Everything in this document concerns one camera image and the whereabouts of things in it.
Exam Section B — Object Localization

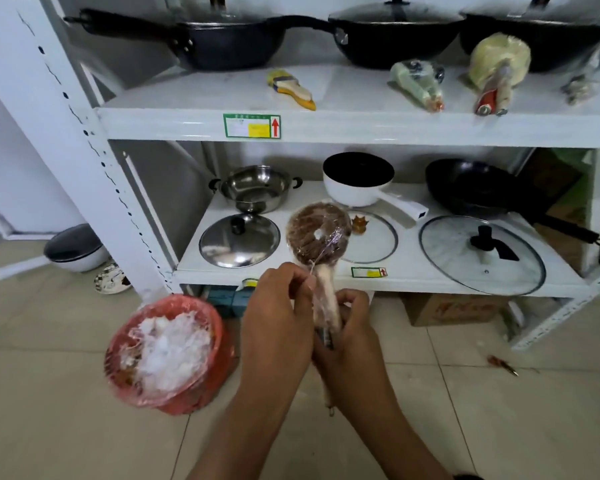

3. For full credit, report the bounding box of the person's left hand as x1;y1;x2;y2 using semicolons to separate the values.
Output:
240;262;317;381

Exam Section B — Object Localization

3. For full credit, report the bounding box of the person's right hand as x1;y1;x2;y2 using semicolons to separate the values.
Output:
312;289;389;401

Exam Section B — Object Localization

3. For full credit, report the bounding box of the brown plastic-wrapped round brush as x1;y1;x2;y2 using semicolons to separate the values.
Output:
285;202;352;418

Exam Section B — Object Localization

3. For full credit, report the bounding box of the person's left forearm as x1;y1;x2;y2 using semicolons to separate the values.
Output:
187;367;306;480

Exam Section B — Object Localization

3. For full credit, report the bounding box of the person's right forearm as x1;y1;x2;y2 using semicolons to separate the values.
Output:
325;387;453;480

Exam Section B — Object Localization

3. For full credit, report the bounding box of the glass lid with gold knob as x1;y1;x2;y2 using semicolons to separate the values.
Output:
337;211;399;265

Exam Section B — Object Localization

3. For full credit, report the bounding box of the blue box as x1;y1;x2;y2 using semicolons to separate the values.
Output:
206;287;253;320

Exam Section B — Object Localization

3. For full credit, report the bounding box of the stainless steel lid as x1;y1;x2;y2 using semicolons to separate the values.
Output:
199;213;281;269

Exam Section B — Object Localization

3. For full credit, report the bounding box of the brown cardboard box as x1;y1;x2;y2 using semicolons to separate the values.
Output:
402;293;512;328

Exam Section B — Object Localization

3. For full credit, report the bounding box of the white saucepan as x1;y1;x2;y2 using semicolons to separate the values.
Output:
322;152;429;226

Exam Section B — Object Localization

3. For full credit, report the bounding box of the stainless steel pot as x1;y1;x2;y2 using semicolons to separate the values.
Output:
209;165;304;215

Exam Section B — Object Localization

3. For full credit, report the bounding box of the glass lid with black knob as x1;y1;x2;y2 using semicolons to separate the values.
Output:
418;215;547;297

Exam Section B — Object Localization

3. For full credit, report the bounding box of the red bin with plastic wrap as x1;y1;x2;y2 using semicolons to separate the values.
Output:
104;294;236;415

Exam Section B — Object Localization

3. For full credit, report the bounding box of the black iron wok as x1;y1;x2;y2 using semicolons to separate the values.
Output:
425;159;600;244

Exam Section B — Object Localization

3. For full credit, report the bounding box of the patterned plate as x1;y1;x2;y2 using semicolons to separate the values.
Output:
93;263;133;296

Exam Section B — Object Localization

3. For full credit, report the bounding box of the yellow and blue brush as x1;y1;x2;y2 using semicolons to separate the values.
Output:
266;69;317;111

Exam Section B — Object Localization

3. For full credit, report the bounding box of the green plastic-wrapped brush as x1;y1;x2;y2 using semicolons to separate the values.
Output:
389;60;446;113

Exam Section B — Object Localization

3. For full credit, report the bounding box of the white pot with dark lid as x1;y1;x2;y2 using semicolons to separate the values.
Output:
0;224;110;281

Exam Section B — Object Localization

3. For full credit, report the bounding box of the green and brown carton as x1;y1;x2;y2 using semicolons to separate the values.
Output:
515;149;597;275

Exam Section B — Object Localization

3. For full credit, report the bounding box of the white metal shelf rack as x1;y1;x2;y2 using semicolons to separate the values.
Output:
0;0;600;351

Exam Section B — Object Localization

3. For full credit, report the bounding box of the black wok with lid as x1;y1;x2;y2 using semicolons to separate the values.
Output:
280;0;466;70
459;0;600;74

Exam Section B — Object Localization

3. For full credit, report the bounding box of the cream plastic-wrapped round brush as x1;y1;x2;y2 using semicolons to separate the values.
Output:
468;33;532;117

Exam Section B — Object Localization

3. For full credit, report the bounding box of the small plastic-wrapped scrubber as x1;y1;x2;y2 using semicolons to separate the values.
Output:
561;74;600;106

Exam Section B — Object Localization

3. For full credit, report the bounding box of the red handled tool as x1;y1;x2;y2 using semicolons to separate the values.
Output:
486;355;520;378

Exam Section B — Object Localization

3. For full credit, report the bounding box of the black wok with long handle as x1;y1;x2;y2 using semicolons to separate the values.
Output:
64;8;301;72

